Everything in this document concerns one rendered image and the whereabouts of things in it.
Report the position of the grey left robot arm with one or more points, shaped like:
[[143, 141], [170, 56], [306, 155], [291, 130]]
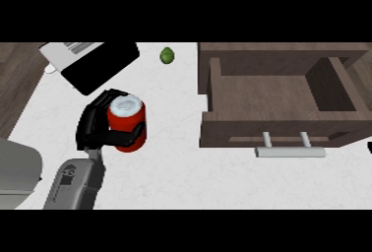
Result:
[[72, 183]]

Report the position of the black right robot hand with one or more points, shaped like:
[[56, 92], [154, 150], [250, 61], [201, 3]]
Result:
[[369, 146]]

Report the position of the brown wooden drawer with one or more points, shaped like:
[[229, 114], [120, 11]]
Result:
[[281, 95], [285, 129]]

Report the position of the green fruit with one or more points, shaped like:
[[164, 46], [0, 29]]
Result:
[[167, 55]]

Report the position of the red can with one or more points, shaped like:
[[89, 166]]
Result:
[[127, 121]]

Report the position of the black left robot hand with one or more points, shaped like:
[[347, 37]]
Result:
[[92, 126]]

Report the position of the brown wooden drawer front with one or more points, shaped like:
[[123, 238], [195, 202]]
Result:
[[285, 129]]

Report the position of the brown wooden cabinet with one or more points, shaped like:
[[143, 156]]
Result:
[[285, 54]]

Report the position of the grey rounded block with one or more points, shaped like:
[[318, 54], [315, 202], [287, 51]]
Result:
[[16, 175]]

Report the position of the black and white appliance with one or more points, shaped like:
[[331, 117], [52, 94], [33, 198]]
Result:
[[95, 64]]

